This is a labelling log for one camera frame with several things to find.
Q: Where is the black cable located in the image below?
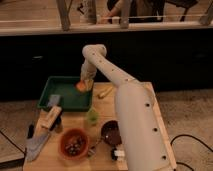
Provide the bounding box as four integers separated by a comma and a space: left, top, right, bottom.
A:
170, 133, 213, 171

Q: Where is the metal spoon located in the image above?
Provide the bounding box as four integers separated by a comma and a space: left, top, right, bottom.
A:
88, 138, 102, 157

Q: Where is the green plastic tray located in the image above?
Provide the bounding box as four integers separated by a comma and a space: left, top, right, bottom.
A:
38, 76, 93, 112

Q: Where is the grey sponge block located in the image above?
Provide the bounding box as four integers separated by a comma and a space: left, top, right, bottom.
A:
48, 94, 61, 107

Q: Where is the wooden block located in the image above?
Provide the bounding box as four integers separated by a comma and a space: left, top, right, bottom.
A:
41, 106, 62, 129

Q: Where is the green plastic cup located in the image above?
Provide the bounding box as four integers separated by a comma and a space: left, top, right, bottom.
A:
86, 108, 99, 125

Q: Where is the wooden railing shelf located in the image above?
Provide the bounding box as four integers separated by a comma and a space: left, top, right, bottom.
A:
0, 0, 213, 35

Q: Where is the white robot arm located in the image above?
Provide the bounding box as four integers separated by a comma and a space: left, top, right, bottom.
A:
81, 44, 176, 171

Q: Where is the small black white object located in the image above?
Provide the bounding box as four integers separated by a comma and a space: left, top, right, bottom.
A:
111, 148, 125, 161

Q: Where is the orange apple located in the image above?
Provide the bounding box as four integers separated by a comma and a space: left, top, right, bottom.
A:
76, 81, 86, 92

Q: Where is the orange bowl with contents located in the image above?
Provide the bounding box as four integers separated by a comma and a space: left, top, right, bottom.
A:
58, 128, 90, 161

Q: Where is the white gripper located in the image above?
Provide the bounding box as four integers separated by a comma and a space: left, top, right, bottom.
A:
80, 61, 97, 91

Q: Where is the dark brown bowl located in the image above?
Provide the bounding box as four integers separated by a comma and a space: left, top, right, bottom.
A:
101, 120, 122, 146

